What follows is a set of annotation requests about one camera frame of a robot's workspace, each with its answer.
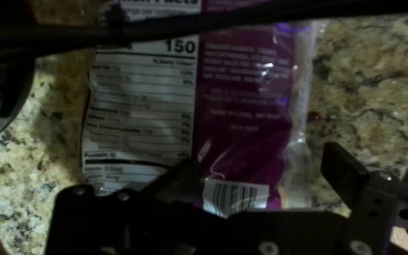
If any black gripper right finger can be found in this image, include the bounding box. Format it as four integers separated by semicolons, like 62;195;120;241
319;140;408;255

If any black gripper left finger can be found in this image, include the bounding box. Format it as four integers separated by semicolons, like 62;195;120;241
44;157;207;255

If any purple snack packet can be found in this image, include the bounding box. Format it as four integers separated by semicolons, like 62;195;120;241
79;0;327;220

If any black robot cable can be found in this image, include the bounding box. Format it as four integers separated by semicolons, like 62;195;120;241
0;0;408;62

